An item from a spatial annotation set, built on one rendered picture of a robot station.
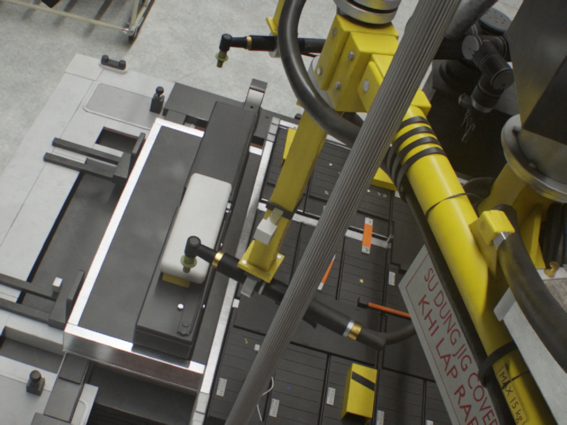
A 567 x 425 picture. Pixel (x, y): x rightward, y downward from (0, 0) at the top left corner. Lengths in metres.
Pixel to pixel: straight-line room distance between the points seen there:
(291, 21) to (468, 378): 0.62
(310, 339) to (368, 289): 0.28
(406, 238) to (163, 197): 0.78
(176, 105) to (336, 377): 1.25
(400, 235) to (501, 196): 1.35
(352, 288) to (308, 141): 0.93
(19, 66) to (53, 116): 1.60
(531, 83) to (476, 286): 0.24
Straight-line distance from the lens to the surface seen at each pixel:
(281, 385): 1.94
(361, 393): 1.95
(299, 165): 1.38
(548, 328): 0.64
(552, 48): 0.86
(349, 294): 2.18
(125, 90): 2.85
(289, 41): 1.20
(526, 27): 0.97
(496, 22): 3.28
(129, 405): 2.10
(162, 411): 2.10
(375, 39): 1.15
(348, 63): 1.14
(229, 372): 1.92
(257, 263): 1.60
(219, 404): 1.88
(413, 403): 2.05
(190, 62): 4.46
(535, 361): 0.78
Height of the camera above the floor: 2.64
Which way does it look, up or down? 46 degrees down
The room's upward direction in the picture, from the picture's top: 23 degrees clockwise
